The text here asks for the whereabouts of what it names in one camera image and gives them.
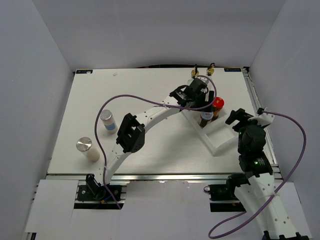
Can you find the clear glass oil bottle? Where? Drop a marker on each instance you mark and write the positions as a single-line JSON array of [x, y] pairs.
[[210, 70]]

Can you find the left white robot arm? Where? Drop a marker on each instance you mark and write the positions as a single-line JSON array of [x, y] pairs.
[[132, 131]]

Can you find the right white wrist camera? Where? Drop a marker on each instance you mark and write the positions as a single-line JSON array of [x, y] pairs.
[[262, 118]]

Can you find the blue table sticker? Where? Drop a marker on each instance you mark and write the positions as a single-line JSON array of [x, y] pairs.
[[232, 69], [84, 71]]

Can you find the white foam organizer tray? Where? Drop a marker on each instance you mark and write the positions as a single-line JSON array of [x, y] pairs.
[[218, 137]]

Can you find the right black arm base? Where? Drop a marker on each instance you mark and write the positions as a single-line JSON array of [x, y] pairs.
[[222, 196]]

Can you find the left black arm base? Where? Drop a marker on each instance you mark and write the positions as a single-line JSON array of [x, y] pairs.
[[92, 195]]

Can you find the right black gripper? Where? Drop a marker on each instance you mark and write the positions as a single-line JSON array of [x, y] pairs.
[[240, 115]]

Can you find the dark pepper shaker jar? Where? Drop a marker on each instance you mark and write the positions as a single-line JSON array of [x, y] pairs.
[[205, 118]]

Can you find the right blue table sticker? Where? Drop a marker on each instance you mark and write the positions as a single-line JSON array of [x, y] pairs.
[[232, 69]]

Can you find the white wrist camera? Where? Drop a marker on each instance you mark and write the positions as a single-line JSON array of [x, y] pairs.
[[209, 86], [262, 118]]

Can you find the blue label salt shaker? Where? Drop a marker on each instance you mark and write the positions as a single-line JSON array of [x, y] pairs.
[[108, 121]]

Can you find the white powder shaker jar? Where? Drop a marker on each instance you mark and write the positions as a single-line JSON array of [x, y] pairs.
[[86, 147]]

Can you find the glass bottle dark sauce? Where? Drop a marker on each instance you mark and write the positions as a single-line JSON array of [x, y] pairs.
[[194, 74]]

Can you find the left blue table sticker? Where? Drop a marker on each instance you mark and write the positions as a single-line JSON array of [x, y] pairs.
[[84, 71]]

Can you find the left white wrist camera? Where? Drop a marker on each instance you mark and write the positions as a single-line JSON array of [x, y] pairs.
[[209, 86]]

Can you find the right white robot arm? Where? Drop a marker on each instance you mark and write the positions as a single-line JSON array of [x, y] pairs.
[[256, 187]]

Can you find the red lid sauce jar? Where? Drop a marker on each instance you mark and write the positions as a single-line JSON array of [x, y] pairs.
[[217, 105]]

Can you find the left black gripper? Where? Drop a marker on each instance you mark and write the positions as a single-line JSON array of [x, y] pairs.
[[206, 103]]

